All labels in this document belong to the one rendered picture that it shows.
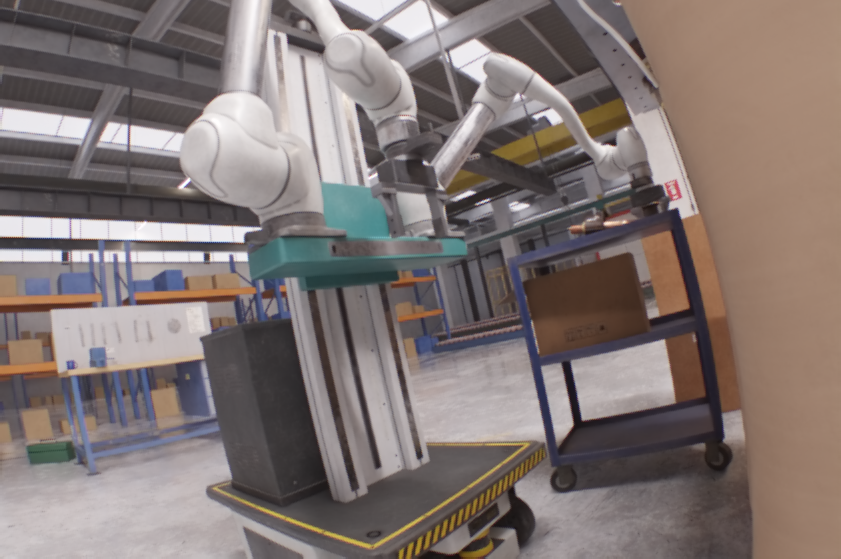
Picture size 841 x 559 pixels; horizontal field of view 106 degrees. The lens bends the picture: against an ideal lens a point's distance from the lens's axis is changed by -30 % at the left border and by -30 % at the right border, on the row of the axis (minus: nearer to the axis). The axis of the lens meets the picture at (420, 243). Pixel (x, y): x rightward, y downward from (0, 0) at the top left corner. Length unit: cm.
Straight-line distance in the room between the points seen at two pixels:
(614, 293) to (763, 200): 127
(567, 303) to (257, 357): 104
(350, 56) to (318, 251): 43
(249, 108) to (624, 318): 131
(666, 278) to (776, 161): 182
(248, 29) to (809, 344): 105
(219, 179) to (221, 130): 9
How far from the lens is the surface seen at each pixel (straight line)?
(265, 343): 129
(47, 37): 703
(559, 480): 177
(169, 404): 824
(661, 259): 217
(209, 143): 85
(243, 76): 99
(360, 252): 108
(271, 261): 98
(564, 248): 157
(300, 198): 102
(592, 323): 163
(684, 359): 221
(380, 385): 138
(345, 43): 82
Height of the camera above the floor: 74
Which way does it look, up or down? 10 degrees up
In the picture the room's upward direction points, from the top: 13 degrees counter-clockwise
